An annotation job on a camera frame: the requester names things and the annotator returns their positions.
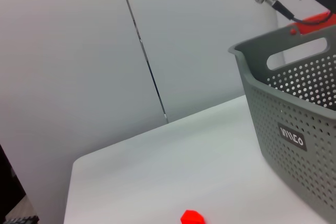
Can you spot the orange-red wedge block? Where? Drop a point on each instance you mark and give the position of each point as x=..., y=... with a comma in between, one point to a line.
x=193, y=217

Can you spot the black ridged background object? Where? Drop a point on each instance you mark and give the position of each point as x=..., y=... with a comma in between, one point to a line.
x=23, y=220

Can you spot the grey perforated plastic storage bin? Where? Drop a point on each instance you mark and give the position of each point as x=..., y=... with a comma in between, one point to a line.
x=275, y=103

